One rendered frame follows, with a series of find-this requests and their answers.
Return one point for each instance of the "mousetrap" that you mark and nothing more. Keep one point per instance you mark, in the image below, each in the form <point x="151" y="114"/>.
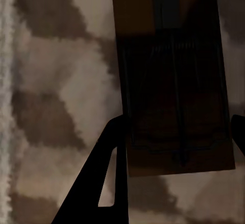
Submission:
<point x="173" y="87"/>

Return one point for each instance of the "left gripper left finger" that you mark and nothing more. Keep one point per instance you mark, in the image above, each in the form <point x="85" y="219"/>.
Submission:
<point x="81" y="203"/>

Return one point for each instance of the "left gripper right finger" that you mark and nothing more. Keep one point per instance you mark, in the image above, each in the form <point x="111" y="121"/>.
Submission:
<point x="238" y="131"/>

